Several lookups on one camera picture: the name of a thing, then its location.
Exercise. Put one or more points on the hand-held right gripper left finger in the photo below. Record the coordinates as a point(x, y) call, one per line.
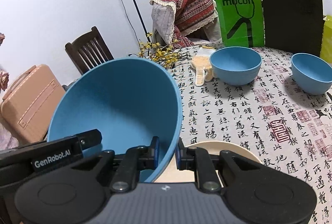
point(156, 152)

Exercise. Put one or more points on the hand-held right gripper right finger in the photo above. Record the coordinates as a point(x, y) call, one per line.
point(179, 154)

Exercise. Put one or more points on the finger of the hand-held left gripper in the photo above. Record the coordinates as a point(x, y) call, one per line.
point(90, 139)

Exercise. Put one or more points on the blue bowl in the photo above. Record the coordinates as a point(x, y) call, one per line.
point(233, 73)
point(311, 78)
point(116, 104)

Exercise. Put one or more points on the cream plate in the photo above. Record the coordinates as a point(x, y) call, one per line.
point(233, 147)

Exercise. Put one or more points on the pale purple textured vase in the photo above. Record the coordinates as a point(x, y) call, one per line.
point(6, 135)

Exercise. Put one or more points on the pink ribbed suitcase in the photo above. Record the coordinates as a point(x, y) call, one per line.
point(31, 99)

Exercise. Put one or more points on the dried pink roses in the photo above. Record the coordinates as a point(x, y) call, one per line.
point(3, 78)

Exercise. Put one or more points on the yellow dotted work glove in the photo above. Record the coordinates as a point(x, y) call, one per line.
point(201, 63)

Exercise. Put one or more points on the yellow flower branches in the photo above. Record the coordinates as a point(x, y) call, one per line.
point(158, 54)

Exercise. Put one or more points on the dark wooden chair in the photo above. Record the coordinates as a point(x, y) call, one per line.
point(85, 37)

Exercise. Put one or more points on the beige chair cover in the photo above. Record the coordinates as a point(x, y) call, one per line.
point(212, 29)

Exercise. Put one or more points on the green paper bag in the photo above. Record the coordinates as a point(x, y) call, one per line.
point(228, 24)

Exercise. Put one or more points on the red patterned blanket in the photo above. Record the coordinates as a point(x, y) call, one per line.
point(192, 8)

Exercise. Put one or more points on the black paper bag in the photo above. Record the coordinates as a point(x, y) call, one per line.
point(290, 11)

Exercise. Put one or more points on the lime green snack box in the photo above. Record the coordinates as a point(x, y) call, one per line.
point(327, 42)

